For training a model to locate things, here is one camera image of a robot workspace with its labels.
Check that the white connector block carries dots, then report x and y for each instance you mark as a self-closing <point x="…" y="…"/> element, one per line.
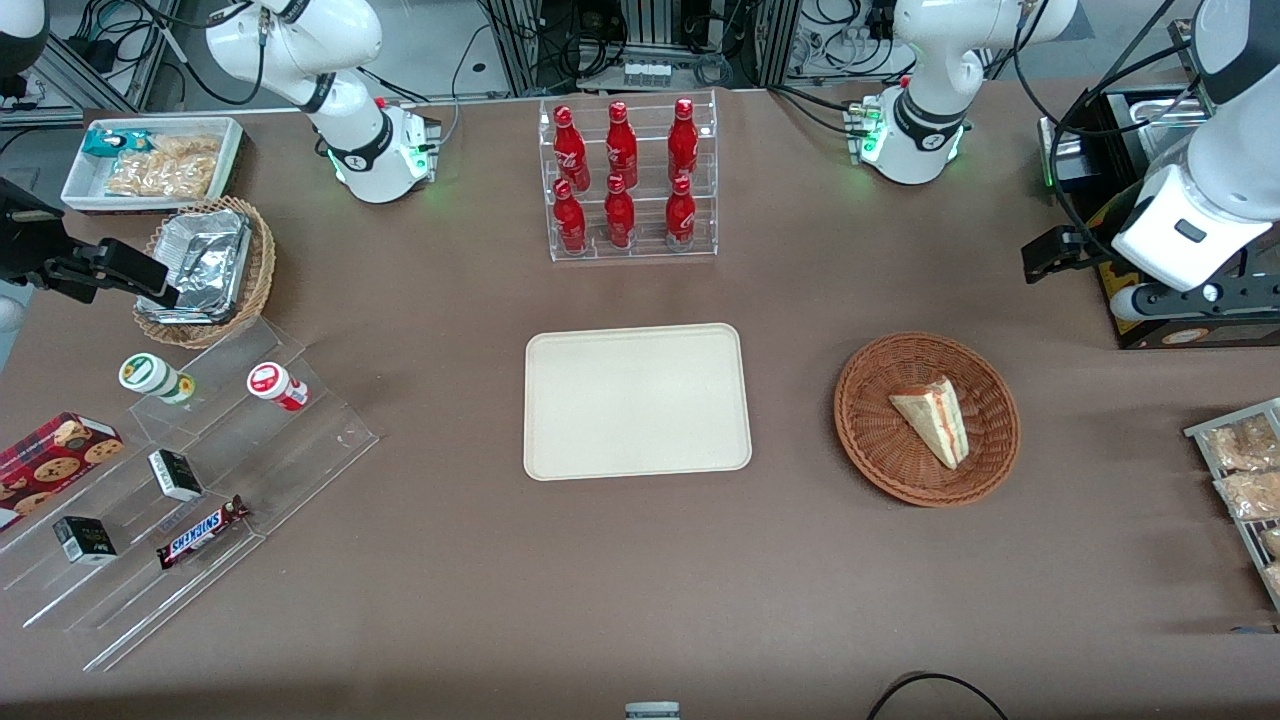
<point x="646" y="74"/>

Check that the Snickers chocolate bar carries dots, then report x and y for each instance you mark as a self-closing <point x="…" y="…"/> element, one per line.
<point x="200" y="533"/>

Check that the black power adapter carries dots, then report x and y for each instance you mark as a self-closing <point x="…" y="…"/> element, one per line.
<point x="92" y="50"/>

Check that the white rectangular snack bin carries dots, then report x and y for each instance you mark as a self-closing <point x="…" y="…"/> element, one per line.
<point x="80" y="190"/>

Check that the small black carton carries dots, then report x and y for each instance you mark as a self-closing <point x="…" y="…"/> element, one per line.
<point x="175" y="475"/>
<point x="85" y="540"/>

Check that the clear pack of pastries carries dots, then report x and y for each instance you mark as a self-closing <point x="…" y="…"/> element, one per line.
<point x="1272" y="542"/>
<point x="1274" y="580"/>
<point x="1245" y="442"/>
<point x="1255" y="495"/>

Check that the aluminium foil container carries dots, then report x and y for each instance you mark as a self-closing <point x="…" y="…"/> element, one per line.
<point x="200" y="260"/>

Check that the large brown wicker basket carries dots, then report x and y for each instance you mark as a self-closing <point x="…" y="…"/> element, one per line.
<point x="880" y="440"/>

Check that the white power strip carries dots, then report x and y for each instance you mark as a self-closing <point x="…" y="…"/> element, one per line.
<point x="840" y="45"/>

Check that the clear bag of chips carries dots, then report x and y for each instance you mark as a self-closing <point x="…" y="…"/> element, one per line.
<point x="170" y="170"/>

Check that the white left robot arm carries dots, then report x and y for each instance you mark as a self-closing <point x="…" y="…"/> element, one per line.
<point x="930" y="60"/>

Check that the red cookie box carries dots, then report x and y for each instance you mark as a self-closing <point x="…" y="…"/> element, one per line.
<point x="50" y="465"/>

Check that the teal snack bag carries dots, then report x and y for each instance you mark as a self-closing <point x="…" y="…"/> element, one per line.
<point x="105" y="142"/>

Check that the black food display case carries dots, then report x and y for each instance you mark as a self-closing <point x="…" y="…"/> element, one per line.
<point x="1130" y="130"/>

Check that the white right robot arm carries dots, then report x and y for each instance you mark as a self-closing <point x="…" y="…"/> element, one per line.
<point x="300" y="40"/>

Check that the cream plastic serving tray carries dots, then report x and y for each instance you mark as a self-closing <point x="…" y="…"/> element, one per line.
<point x="635" y="400"/>

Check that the small grey device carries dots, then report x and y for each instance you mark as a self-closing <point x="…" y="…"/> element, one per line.
<point x="652" y="712"/>

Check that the triangular sandwich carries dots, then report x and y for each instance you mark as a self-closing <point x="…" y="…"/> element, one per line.
<point x="940" y="420"/>

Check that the green lid snack cup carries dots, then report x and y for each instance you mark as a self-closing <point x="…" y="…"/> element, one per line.
<point x="150" y="376"/>

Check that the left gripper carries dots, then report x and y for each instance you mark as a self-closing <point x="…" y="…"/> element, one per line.
<point x="1092" y="243"/>

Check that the red cola bottle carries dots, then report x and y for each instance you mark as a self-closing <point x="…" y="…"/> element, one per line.
<point x="570" y="150"/>
<point x="619" y="218"/>
<point x="621" y="145"/>
<point x="680" y="218"/>
<point x="683" y="140"/>
<point x="570" y="222"/>

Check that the small tan wicker basket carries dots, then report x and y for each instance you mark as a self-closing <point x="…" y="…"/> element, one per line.
<point x="262" y="260"/>

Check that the aluminium frame post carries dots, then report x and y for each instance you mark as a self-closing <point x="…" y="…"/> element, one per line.
<point x="780" y="40"/>
<point x="520" y="45"/>

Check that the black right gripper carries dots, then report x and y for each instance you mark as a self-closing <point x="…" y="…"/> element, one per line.
<point x="22" y="245"/>

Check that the clear acrylic bottle rack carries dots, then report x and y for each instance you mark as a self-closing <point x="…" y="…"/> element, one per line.
<point x="645" y="255"/>

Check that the red lid snack cup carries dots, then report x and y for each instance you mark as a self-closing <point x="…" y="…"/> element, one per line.
<point x="272" y="384"/>

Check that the clear acrylic stepped display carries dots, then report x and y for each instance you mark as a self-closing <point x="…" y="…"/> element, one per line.
<point x="260" y="470"/>

